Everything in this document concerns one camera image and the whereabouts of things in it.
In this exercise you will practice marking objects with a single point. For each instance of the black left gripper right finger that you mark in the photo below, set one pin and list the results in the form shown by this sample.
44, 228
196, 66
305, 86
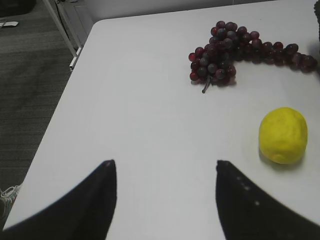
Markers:
246, 212

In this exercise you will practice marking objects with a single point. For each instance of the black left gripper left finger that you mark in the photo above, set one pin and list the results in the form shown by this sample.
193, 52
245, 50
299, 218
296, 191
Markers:
84, 213

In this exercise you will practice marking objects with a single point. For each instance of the black woven basket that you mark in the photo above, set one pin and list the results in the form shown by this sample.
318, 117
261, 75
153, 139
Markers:
316, 10

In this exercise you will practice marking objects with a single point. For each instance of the white sneaker with laces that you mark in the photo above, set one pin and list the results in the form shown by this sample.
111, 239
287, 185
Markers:
7, 199

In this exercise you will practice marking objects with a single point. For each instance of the yellow lemon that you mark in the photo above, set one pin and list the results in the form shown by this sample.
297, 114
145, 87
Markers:
283, 136

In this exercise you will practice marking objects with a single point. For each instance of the dark red grape bunch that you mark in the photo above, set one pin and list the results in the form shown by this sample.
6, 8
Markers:
214, 64

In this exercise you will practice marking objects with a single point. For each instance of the white paper on floor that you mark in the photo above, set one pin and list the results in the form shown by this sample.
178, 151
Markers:
8, 24

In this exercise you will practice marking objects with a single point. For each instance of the white table leg frame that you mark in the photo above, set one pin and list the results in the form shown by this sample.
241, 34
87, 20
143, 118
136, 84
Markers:
62, 22

